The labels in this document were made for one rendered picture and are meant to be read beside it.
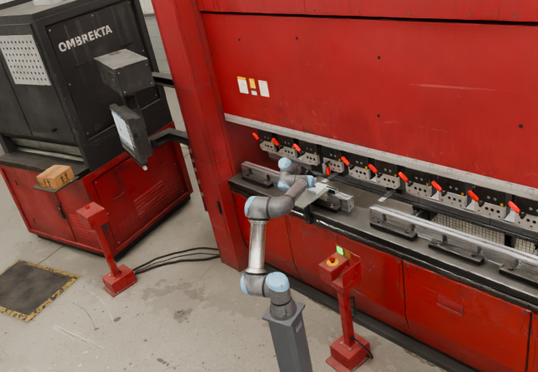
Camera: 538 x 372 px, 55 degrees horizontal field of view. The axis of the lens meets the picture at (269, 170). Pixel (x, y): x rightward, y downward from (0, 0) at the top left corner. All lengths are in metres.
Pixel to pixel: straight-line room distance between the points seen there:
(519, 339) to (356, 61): 1.68
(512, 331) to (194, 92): 2.46
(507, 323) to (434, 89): 1.28
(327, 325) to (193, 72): 2.04
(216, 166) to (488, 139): 2.10
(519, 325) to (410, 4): 1.69
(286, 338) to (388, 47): 1.63
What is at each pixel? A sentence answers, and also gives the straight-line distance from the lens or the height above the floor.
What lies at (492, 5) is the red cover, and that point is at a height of 2.23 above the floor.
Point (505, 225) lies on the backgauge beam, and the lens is 3.16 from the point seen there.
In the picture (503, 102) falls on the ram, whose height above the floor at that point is 1.80.
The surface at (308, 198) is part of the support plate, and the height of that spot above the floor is 1.00.
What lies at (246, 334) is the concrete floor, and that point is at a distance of 3.95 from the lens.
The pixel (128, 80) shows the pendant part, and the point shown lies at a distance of 3.63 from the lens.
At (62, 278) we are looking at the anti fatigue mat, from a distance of 5.21.
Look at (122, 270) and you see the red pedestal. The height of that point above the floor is 0.12.
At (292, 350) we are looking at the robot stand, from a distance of 3.00.
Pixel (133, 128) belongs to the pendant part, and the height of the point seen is 1.52.
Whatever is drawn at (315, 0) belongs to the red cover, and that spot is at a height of 2.24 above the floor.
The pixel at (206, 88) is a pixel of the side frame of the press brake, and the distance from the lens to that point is 3.77.
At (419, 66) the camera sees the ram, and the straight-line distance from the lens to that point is 2.64.
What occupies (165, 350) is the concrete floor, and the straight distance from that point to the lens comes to 4.05.
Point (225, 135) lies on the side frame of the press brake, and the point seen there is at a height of 1.23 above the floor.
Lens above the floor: 2.77
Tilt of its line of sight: 28 degrees down
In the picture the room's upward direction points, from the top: 11 degrees counter-clockwise
